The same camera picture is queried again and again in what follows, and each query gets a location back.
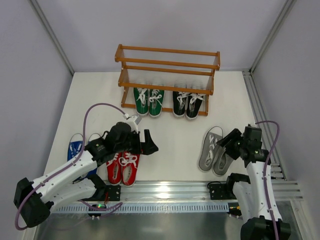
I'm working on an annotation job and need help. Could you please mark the grey sneaker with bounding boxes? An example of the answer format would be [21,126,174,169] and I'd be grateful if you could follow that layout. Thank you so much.
[198,125,224,172]
[212,146,234,177]

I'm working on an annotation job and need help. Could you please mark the green sneaker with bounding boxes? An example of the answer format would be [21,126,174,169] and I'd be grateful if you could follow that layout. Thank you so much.
[148,89,165,118]
[133,87,149,116]

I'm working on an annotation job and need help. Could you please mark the black sneaker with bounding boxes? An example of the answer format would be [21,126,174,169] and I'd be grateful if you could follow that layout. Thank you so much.
[185,93,205,120]
[172,91,189,118]

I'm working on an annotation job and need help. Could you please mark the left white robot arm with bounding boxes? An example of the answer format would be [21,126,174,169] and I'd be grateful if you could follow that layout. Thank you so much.
[13,122,159,230]

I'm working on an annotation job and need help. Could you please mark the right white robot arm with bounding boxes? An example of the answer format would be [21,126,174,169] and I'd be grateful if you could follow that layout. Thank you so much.
[212,125,291,240]

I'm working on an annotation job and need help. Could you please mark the wooden shoe shelf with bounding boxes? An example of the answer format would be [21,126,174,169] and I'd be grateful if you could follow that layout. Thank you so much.
[114,44,221,116]

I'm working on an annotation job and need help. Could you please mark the right red sneaker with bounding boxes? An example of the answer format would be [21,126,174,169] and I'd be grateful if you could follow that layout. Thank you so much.
[119,151,140,187]

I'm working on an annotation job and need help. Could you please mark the red sneaker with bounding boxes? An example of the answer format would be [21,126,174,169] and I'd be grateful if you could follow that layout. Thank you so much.
[106,153,122,186]
[119,151,140,187]

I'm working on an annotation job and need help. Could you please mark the left red sneaker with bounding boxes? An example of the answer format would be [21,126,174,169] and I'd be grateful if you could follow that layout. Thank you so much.
[106,153,122,186]

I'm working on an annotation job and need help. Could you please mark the right blue sneaker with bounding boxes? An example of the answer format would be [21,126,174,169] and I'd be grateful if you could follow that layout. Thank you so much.
[81,133,101,179]

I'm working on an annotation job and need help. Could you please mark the blue sneaker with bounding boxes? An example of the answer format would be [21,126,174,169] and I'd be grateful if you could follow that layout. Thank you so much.
[67,133,84,161]
[81,133,101,179]

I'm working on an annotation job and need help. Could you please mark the left blue sneaker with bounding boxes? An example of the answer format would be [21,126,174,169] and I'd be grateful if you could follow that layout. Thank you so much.
[67,133,84,161]

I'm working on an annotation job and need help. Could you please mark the aluminium right side rail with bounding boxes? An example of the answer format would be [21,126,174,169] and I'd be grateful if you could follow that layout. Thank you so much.
[242,69,287,181]

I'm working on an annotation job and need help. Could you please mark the aluminium rail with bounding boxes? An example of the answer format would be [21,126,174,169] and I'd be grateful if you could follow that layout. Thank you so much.
[242,69,287,181]
[119,179,303,202]

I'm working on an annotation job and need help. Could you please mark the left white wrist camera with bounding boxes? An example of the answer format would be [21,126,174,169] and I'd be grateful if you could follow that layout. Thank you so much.
[123,113,142,133]

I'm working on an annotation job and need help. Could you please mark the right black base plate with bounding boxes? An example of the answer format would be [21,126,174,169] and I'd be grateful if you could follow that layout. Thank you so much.
[207,181,236,200]

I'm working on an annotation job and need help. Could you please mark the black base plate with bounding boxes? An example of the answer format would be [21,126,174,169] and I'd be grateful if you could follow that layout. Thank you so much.
[207,181,236,200]
[104,185,121,202]

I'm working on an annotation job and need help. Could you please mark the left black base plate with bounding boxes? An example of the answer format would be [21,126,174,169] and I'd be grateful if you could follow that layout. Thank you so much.
[104,185,121,202]

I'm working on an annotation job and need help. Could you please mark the aluminium front rail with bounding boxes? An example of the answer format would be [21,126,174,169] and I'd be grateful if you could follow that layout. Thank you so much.
[119,179,303,202]

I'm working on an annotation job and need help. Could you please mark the slotted grey cable duct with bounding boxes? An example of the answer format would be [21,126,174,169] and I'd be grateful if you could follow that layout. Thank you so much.
[53,201,229,214]

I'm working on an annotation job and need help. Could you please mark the right aluminium corner post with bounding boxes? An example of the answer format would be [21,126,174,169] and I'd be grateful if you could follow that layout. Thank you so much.
[249,0,297,74]

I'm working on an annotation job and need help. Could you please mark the aluminium corner post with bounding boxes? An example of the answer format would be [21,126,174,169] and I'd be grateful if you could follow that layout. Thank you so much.
[28,0,75,76]
[249,0,297,74]

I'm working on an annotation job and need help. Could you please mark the left aluminium corner post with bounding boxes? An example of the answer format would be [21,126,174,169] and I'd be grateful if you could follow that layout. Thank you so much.
[28,0,75,76]

